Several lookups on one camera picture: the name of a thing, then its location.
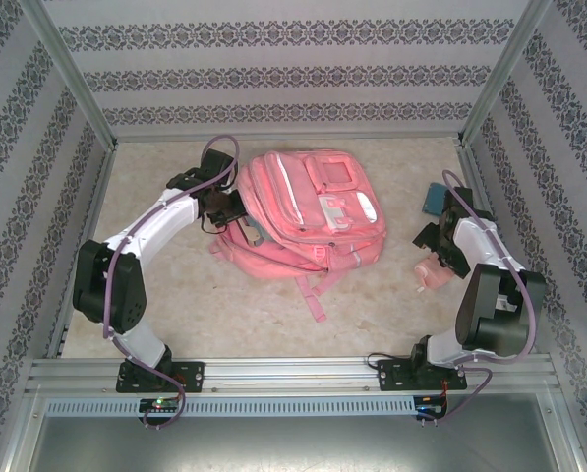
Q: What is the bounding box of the pink plastic pencil sharpener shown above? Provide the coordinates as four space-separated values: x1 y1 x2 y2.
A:
414 255 455 294

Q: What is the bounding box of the pink student backpack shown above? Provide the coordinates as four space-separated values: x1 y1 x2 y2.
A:
208 149 388 324

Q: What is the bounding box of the grey metal sheet panel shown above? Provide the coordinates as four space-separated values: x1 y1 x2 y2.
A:
27 392 564 472

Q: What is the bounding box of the aluminium right side rail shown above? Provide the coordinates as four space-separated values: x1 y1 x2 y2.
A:
457 140 539 354

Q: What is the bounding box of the aluminium left side rail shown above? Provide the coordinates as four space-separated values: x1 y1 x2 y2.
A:
44 145 120 360

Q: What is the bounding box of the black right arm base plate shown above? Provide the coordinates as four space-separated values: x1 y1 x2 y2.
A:
376 357 470 393

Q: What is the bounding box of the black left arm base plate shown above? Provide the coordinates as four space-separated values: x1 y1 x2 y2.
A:
114 360 207 394

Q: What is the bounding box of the aluminium mounting rail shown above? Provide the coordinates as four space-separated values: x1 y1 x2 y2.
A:
25 356 556 395

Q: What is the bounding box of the aluminium right frame post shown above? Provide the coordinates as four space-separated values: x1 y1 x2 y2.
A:
457 0 555 147

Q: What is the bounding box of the aluminium frame post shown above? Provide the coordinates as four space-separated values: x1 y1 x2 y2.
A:
457 0 555 147
17 0 120 151

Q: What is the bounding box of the slotted grey cable duct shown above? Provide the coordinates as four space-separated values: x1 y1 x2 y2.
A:
44 395 419 418

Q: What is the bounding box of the aluminium left frame post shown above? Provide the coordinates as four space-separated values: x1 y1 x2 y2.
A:
17 0 120 151

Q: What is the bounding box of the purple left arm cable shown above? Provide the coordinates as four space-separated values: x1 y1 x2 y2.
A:
101 135 240 433

